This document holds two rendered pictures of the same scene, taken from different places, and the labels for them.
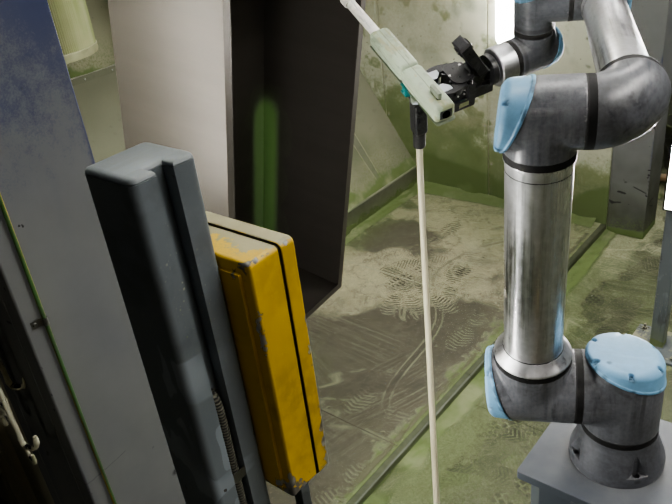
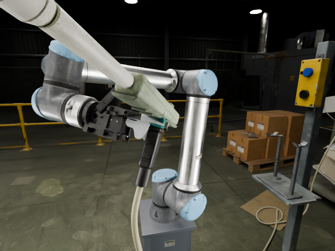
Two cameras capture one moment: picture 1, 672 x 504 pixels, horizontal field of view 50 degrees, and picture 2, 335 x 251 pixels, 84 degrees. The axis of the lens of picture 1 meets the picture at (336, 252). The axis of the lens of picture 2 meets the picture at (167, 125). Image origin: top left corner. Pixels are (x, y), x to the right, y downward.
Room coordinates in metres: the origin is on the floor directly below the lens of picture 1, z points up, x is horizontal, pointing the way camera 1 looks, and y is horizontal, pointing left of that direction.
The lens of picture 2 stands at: (1.89, 0.06, 1.43)
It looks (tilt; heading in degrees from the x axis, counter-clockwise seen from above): 13 degrees down; 216
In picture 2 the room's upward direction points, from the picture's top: straight up
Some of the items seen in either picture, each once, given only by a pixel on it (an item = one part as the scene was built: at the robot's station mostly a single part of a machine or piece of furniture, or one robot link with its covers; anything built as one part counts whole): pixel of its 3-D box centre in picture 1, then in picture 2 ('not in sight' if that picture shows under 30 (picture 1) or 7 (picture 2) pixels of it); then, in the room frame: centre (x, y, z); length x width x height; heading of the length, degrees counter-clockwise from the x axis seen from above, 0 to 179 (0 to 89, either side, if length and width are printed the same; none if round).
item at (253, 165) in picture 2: not in sight; (261, 155); (-1.82, -0.40, 0.07); 1.20 x 0.80 x 0.14; 145
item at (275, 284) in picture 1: (246, 356); (311, 83); (0.54, 0.09, 1.42); 0.12 x 0.06 x 0.26; 48
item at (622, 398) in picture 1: (618, 385); (165, 186); (1.09, -0.52, 0.83); 0.17 x 0.15 x 0.18; 74
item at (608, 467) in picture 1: (617, 436); (164, 204); (1.09, -0.53, 0.69); 0.19 x 0.19 x 0.10
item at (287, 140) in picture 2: not in sight; (288, 143); (-2.04, -0.02, 0.33); 0.38 x 0.29 x 0.36; 145
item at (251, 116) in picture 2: not in sight; (259, 121); (-1.93, -0.52, 0.69); 0.38 x 0.29 x 0.36; 139
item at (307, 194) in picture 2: not in sight; (282, 186); (0.61, 0.04, 0.78); 0.31 x 0.23 x 0.01; 48
